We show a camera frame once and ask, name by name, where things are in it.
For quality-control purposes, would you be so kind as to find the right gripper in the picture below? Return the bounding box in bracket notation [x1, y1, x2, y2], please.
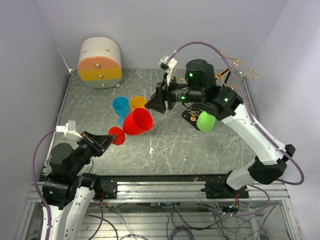
[145, 72, 205, 113]

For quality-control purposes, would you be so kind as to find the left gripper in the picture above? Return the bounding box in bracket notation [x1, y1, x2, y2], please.
[68, 129, 115, 176]

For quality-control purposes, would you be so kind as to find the orange wine glass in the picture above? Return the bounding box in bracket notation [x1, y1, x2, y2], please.
[129, 96, 147, 112]

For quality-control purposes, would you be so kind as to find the red wine glass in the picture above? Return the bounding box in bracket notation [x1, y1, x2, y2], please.
[108, 108, 153, 146]

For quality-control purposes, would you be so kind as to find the blue wine glass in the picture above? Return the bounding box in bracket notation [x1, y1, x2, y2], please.
[112, 96, 131, 127]

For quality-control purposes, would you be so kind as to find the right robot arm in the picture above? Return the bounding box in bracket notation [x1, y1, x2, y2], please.
[145, 57, 296, 198]

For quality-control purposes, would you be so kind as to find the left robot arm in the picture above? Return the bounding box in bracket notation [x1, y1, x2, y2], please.
[41, 131, 116, 240]

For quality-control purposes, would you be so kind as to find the gold wine glass rack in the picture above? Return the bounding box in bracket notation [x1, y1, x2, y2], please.
[181, 48, 261, 127]

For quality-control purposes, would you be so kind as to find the green wine glass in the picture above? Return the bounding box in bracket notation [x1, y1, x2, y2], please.
[196, 111, 216, 132]

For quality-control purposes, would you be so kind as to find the round three-drawer cabinet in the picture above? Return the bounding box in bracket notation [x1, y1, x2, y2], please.
[77, 37, 122, 89]

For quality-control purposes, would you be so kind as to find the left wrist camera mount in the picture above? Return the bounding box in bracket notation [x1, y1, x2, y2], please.
[55, 120, 83, 142]

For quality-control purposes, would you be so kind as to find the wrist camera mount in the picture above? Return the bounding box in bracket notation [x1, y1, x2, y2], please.
[158, 55, 178, 87]
[55, 120, 83, 142]

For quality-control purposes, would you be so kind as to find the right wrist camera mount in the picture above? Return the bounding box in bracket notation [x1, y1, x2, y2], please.
[158, 55, 178, 87]

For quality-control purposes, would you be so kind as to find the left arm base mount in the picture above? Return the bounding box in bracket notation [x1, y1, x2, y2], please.
[78, 173, 118, 200]

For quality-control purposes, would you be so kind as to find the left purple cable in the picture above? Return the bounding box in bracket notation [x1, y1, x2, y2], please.
[31, 128, 60, 240]

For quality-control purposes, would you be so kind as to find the aluminium rail frame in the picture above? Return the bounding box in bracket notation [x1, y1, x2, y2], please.
[14, 179, 301, 240]

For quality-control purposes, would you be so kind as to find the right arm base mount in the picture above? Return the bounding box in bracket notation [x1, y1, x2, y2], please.
[200, 174, 249, 199]

